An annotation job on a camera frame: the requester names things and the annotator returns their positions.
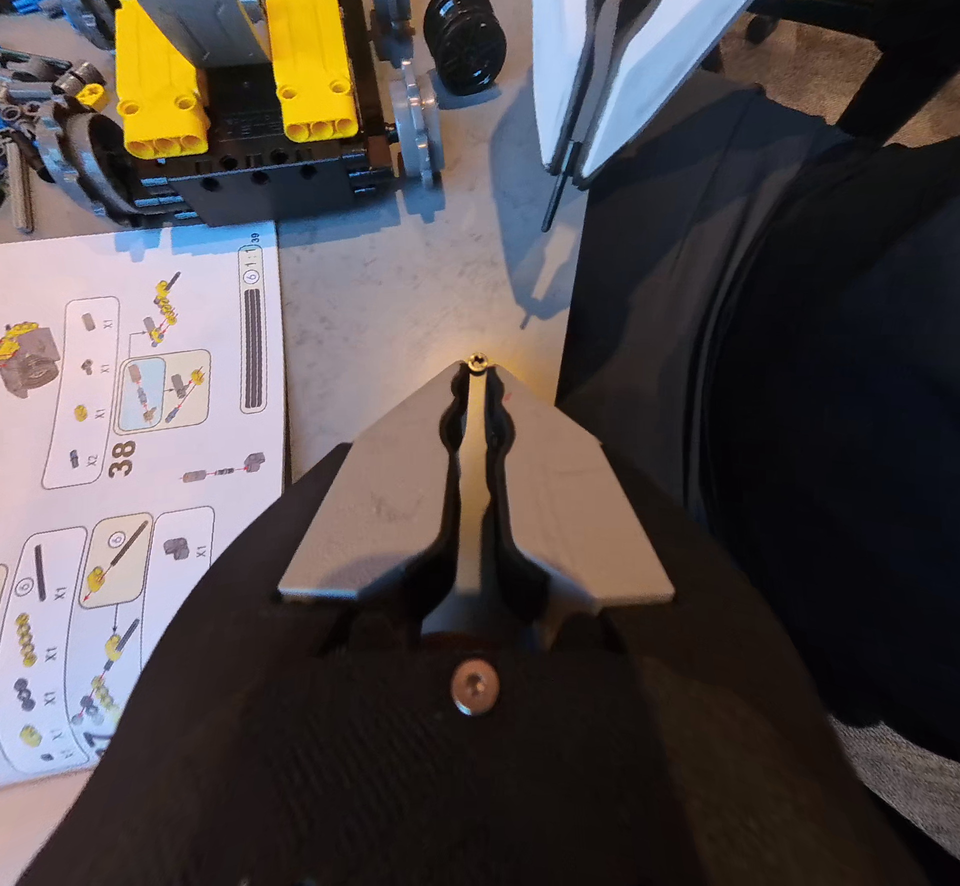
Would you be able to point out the black toy axle rod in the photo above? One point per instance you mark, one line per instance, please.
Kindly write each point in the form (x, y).
(559, 185)

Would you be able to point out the pile of loose brick parts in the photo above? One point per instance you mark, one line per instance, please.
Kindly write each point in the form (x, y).
(37, 76)

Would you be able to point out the grey desk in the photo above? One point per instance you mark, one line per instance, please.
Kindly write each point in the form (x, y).
(360, 316)

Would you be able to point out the small toy bush piece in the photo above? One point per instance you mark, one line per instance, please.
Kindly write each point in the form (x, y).
(478, 361)

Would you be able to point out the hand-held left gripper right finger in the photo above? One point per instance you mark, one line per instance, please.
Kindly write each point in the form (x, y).
(577, 518)

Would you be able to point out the white instruction booklet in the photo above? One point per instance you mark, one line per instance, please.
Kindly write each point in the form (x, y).
(150, 391)

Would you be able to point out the black toy wheel rim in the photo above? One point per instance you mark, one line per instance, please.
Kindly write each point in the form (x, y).
(465, 38)

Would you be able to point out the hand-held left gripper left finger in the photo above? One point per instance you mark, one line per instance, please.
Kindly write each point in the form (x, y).
(375, 503)

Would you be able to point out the yellow black brick vehicle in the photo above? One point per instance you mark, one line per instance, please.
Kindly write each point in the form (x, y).
(165, 91)

